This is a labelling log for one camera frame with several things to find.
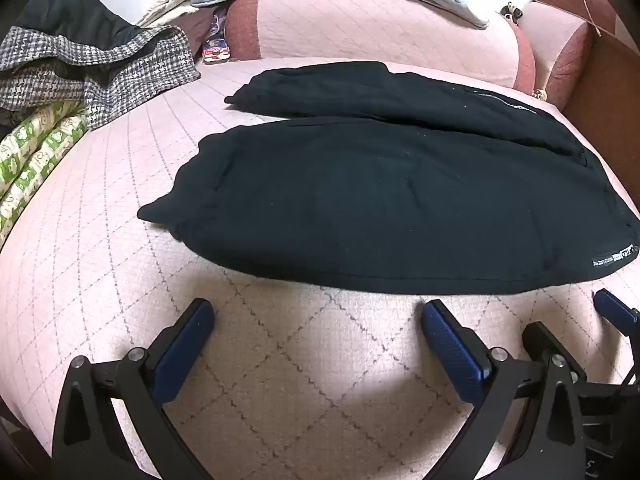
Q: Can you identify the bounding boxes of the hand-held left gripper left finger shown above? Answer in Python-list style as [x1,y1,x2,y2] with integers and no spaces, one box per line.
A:
[52,298,216,480]

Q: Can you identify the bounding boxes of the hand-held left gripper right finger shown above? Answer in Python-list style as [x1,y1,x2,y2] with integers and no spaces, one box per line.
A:
[421,300,587,480]

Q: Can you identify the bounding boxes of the cream cloth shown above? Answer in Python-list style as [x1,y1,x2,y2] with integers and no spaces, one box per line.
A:
[135,0,203,27]

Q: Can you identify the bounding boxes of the small colourful box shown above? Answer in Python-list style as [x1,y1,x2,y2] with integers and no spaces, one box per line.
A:
[202,7,232,64]

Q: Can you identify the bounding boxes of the houndstooth garment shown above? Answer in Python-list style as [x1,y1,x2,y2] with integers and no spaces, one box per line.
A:
[0,25,202,131]

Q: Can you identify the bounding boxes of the pink armrest cushion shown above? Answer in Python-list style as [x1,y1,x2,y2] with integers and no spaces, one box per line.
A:
[519,0,621,111]

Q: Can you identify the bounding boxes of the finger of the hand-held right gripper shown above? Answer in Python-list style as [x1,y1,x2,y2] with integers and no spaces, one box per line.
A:
[522,322,588,386]
[593,289,640,341]

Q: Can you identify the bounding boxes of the black pants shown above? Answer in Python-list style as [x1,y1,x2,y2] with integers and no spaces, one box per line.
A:
[137,61,640,296]

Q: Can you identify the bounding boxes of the pink bolster cushion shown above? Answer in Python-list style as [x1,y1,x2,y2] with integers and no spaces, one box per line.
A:
[225,0,537,92]

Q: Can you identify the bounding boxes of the green patterned cloth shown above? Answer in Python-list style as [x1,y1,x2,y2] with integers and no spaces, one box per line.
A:
[0,100,92,246]

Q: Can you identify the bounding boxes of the dark green garment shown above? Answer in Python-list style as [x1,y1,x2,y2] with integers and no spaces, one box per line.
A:
[15,0,147,63]

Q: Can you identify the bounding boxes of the beige cord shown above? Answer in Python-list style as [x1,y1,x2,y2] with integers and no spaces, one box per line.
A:
[582,0,617,38]

